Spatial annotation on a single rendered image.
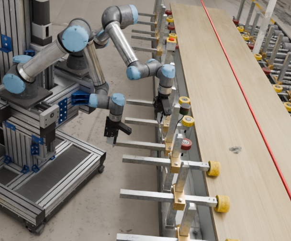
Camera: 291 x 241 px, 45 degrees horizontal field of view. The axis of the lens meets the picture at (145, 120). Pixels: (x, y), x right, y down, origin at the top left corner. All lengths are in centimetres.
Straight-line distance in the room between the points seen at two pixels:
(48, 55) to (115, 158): 168
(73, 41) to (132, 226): 156
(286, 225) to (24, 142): 180
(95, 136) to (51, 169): 82
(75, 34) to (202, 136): 101
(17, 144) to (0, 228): 61
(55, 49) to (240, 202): 120
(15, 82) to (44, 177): 107
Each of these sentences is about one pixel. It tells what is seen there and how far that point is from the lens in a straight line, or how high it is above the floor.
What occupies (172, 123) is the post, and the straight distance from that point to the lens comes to 207.
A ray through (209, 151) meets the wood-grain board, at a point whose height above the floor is 90.
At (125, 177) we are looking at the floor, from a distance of 312.
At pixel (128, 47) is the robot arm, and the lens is 195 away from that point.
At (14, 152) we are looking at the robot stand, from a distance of 284.
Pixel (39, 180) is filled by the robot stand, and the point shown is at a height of 21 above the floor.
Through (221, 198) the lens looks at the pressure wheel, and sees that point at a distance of 175.
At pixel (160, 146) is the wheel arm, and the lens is 213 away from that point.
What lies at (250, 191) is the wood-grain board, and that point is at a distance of 197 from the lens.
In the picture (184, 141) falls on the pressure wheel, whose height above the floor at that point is 91.
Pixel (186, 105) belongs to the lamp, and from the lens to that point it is 202.
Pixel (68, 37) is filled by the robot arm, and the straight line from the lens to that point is 175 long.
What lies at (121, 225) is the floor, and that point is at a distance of 278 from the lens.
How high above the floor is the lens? 218
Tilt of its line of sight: 35 degrees down
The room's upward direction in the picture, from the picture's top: 10 degrees clockwise
